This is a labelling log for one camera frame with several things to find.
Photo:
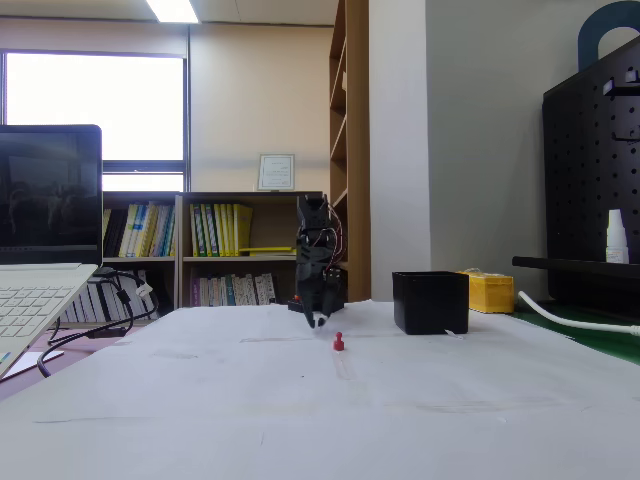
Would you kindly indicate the flat lying yellow book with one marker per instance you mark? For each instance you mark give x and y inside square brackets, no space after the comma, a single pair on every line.
[265,250]

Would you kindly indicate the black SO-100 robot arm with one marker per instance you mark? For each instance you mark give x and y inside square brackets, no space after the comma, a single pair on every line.
[315,215]

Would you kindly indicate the dark teal arch sign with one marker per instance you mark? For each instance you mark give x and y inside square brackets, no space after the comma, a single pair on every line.
[590,30]

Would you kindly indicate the teal upright book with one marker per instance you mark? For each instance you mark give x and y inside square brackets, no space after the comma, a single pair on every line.
[229,290]

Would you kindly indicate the small red pawn piece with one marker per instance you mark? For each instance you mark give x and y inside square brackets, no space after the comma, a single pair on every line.
[338,343]

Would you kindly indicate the framed white certificate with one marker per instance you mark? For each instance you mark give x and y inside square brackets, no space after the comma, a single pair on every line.
[276,172]

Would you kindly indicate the yellow white upright book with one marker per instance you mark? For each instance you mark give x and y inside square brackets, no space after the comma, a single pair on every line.
[131,230]

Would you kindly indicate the bright window dark frame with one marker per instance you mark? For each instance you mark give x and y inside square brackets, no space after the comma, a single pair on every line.
[95,105]

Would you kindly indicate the white patterned leaning book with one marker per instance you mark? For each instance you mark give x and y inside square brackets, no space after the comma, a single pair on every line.
[264,289]

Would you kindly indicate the thin yellow upright book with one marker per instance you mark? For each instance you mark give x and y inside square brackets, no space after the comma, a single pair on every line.
[224,230]
[230,230]

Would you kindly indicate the black pegboard shelf bar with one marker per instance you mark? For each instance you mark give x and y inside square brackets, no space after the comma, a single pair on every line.
[560,264]

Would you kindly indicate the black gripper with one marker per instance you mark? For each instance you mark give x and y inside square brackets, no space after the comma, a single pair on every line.
[311,287]

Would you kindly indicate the black perforated pegboard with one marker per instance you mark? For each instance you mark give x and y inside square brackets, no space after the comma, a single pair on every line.
[585,175]

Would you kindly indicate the white laptop with dark screen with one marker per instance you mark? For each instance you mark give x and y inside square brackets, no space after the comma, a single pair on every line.
[45,200]

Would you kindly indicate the thick yellow upright book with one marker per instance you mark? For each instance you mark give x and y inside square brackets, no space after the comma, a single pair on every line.
[244,225]

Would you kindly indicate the white tape strip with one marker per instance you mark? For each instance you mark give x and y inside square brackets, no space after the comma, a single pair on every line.
[454,333]

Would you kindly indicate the white flat card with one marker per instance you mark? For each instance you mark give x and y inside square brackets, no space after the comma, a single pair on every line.
[35,361]

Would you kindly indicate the purple upright book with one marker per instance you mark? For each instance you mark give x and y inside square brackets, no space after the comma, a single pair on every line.
[195,292]

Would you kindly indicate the white pegboard clip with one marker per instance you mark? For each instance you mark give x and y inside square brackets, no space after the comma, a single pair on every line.
[607,87]
[632,76]

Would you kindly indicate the ceiling light panel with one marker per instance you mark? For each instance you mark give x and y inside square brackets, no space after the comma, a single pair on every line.
[172,10]

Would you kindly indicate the black upright book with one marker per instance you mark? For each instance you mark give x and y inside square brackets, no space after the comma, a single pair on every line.
[116,232]

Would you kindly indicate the taped white paper sheets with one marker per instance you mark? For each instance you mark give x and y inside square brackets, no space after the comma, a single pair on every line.
[300,425]

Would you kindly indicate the yellow cardboard box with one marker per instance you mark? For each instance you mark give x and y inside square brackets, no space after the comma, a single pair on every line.
[492,295]

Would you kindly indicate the low brown bookshelf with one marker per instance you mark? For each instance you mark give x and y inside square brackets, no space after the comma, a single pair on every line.
[140,197]
[240,197]

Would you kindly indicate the blue white upright book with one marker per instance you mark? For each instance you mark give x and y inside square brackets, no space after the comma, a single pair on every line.
[151,230]

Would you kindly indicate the tall brown bookshelf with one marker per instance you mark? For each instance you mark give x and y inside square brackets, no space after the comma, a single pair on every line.
[357,150]

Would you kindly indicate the black square open box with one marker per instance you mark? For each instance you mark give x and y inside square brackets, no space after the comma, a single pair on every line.
[430,305]

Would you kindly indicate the green white upright book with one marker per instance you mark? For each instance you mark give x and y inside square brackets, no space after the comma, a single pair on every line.
[206,230]
[196,230]

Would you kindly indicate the small white dropper bottle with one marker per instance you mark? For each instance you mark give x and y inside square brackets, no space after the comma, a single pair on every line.
[616,240]

